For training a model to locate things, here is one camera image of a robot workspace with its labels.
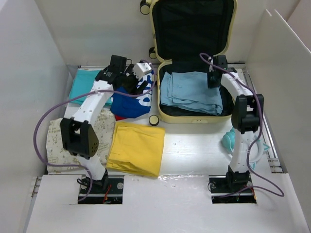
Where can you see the teal and white headphones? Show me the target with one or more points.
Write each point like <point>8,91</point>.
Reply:
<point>228,142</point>

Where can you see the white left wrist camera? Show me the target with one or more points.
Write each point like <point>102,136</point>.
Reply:
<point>141,69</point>

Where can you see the yellow suitcase with black lining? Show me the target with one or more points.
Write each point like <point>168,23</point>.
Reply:
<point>182,29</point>

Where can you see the turquoise shirt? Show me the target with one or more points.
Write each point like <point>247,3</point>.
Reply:
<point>83,82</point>

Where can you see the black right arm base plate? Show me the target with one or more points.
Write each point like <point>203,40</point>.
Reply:
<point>221,193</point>

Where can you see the royal blue printed shirt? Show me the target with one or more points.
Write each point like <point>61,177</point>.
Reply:
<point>130,107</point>

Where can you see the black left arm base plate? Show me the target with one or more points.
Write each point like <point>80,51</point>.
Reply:
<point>113,194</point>

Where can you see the light blue shirt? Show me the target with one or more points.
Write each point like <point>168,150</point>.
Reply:
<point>190,91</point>

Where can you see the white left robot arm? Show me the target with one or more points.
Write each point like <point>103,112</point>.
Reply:
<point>78,135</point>

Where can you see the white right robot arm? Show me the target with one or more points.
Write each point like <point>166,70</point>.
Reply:
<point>246,120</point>

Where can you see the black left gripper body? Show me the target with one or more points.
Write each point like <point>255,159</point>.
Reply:
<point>130,82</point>

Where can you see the yellow shirt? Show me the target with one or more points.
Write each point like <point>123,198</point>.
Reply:
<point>136,149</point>

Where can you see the red garment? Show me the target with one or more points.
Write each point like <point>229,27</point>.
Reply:
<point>117,118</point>

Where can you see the cream printed zip jacket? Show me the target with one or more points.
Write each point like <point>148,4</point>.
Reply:
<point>103,128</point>

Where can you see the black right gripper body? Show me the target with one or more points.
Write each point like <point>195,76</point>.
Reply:
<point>212,82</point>

